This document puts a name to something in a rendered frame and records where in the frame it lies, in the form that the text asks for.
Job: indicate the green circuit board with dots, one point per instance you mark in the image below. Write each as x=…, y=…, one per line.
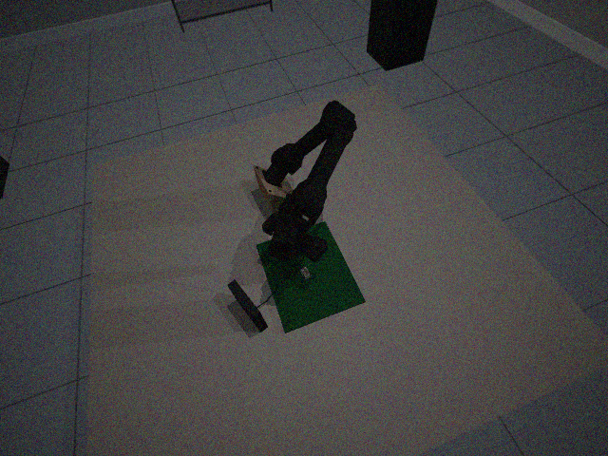
x=314, y=290

